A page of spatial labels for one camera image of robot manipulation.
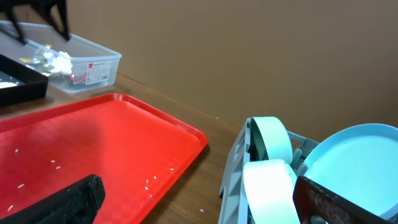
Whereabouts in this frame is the clear plastic waste bin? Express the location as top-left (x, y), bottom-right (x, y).
top-left (1, 22), bottom-right (122, 93)

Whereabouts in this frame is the large light blue plate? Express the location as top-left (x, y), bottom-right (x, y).
top-left (303, 123), bottom-right (397, 220)

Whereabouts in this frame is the black rectangular tray bin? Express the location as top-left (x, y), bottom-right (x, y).
top-left (1, 55), bottom-right (49, 107)

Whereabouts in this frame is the light blue bowl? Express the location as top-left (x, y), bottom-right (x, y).
top-left (243, 159), bottom-right (300, 224)

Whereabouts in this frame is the yellow snack wrapper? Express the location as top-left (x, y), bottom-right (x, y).
top-left (19, 44), bottom-right (53, 77)

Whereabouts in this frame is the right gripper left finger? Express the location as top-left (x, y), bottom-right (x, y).
top-left (1, 174), bottom-right (106, 224)

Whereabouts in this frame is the red candy wrapper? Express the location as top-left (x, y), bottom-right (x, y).
top-left (65, 72), bottom-right (87, 85)

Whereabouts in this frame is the pile of white rice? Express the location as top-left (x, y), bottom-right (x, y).
top-left (0, 82), bottom-right (18, 89)

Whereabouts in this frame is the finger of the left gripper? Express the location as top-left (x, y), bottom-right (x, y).
top-left (1, 0), bottom-right (29, 44)
top-left (30, 0), bottom-right (71, 41)

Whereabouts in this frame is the white tissue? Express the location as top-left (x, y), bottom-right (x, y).
top-left (44, 52), bottom-right (73, 75)

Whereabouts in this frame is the grey dishwasher rack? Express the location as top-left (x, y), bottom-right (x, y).
top-left (218, 118), bottom-right (319, 224)

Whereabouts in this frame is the red serving tray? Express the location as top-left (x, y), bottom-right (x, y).
top-left (1, 93), bottom-right (208, 223)

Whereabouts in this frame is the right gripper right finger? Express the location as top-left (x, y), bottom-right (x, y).
top-left (293, 176), bottom-right (397, 224)

